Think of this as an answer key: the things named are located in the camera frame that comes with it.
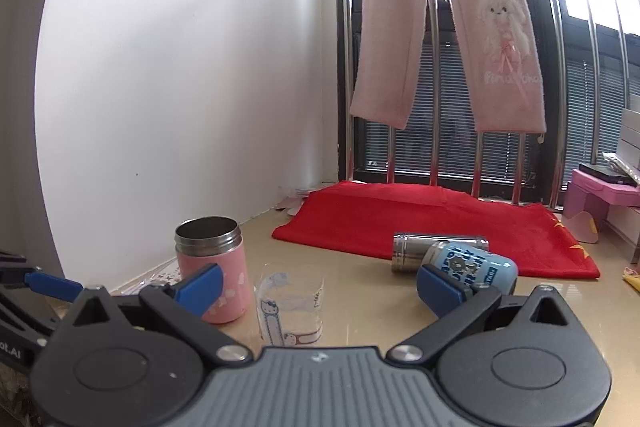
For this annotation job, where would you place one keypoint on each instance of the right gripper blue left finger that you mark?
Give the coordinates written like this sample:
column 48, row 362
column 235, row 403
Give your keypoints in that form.
column 198, row 292

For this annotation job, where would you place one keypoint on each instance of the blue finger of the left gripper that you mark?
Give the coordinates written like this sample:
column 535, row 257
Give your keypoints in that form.
column 54, row 287

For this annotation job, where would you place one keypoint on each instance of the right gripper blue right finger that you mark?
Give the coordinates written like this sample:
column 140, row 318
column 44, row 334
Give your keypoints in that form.
column 440, row 292

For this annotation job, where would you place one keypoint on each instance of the clear Hello Kitty plastic cup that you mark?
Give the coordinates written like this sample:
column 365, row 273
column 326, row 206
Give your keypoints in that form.
column 289, row 304

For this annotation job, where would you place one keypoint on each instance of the blue printed thermos cup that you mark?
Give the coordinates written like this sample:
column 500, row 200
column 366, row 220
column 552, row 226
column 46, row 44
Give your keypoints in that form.
column 471, row 265

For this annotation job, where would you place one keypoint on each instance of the pink thermos cup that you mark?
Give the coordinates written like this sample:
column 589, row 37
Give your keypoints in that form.
column 222, row 296

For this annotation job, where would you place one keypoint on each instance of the plain steel thermos cup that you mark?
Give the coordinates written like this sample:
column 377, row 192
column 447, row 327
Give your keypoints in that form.
column 409, row 248

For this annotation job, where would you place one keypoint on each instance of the red cloth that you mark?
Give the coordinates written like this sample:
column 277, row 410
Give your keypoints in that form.
column 362, row 219

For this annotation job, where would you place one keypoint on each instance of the pink step stool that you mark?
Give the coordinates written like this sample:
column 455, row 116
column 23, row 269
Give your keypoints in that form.
column 595, row 196

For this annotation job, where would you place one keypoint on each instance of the black box on stool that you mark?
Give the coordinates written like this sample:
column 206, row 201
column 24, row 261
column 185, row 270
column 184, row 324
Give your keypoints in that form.
column 607, row 174

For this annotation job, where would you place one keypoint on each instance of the steel window railing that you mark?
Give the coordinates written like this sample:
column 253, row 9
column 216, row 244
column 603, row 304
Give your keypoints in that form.
column 510, row 79

